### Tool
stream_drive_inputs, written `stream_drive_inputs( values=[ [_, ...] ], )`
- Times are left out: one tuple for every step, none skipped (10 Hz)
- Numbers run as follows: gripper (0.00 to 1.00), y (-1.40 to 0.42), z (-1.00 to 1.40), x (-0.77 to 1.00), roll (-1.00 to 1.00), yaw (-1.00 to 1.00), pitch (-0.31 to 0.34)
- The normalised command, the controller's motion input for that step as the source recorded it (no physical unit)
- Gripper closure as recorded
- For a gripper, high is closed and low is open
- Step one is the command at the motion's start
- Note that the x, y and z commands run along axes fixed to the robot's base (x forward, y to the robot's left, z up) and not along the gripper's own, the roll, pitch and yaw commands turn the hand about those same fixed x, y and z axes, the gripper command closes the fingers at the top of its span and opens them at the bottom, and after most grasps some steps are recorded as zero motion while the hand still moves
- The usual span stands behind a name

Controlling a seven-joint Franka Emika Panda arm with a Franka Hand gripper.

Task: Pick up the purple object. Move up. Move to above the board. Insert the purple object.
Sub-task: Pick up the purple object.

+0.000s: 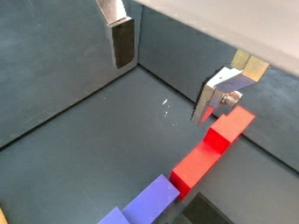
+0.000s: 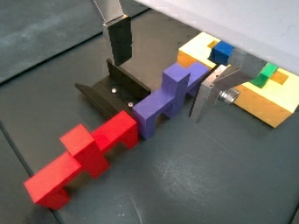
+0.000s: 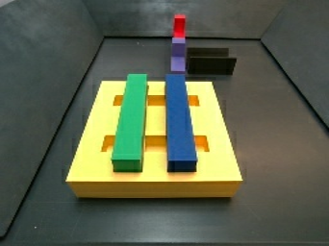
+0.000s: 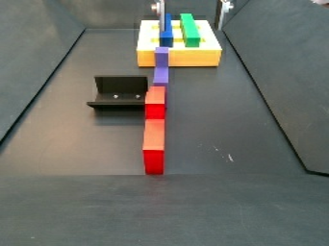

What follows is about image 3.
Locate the red bridge-shaped block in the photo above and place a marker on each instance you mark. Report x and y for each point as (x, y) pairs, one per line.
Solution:
(179, 25)

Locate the green long block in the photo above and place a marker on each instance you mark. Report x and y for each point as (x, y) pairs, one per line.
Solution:
(129, 149)

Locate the black metal bracket holder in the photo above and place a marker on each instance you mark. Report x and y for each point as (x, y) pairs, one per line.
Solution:
(209, 61)

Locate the blue long block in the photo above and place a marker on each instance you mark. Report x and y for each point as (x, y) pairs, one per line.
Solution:
(181, 144)

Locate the yellow slotted board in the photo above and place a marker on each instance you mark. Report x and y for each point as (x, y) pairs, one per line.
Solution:
(217, 177)

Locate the purple bridge-shaped block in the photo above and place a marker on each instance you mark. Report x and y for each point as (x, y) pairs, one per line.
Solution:
(178, 51)

